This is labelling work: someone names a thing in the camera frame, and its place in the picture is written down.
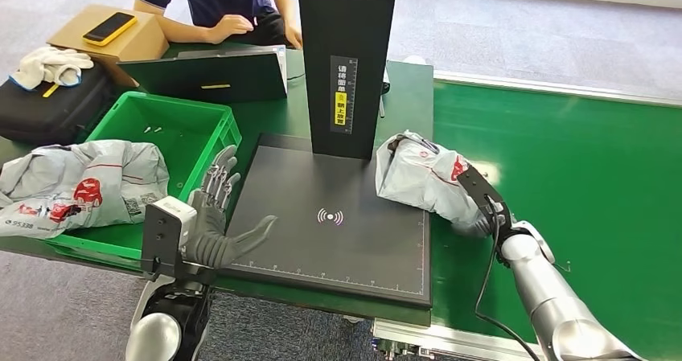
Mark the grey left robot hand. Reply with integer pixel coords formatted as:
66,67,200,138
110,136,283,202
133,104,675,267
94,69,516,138
186,145,278,270

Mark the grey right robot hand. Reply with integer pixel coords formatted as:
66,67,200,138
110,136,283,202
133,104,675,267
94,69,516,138
453,201,512,240

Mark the small grey courier package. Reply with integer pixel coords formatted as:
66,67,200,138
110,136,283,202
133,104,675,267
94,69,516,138
375,130,494,237

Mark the black inbound scanner machine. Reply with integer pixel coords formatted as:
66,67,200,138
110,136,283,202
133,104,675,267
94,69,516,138
212,0,433,309

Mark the green conveyor belt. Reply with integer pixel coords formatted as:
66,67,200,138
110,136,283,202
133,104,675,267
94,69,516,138
430,80,682,361

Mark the large grey courier package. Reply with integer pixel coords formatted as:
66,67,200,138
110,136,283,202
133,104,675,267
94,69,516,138
0,140,171,241

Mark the brown cardboard box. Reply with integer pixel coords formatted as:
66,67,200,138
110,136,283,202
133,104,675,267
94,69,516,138
46,4,170,88

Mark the green plastic crate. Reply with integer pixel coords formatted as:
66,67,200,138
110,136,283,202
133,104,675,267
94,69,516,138
42,91,242,268

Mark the dark laptop computer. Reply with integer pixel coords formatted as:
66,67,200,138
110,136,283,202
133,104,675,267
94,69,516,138
117,45,289,105

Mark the black hard case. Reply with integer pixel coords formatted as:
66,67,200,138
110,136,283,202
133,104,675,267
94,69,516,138
0,63,113,148

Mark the person's right hand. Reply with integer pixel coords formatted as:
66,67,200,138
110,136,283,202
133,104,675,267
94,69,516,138
206,14,256,44

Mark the white glove blue cuff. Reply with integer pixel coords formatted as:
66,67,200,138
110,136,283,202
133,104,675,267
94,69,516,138
7,47,94,92
50,63,84,89

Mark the yellow cased smartphone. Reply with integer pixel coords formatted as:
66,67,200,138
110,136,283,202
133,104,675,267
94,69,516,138
81,10,138,48

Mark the right wrist camera pale box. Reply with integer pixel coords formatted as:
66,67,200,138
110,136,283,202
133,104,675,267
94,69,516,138
456,165,507,227

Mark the wrist camera pale box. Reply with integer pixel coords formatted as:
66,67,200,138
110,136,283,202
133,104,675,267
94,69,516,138
141,197,217,285
456,165,507,227

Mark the left wrist camera pale box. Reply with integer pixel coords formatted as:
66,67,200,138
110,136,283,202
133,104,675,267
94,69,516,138
141,197,217,285

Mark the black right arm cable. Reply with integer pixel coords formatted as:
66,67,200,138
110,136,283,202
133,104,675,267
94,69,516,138
474,195,542,361

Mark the aluminium conveyor side rail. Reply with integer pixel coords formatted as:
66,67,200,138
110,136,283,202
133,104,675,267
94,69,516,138
371,318,544,361
432,69,682,109

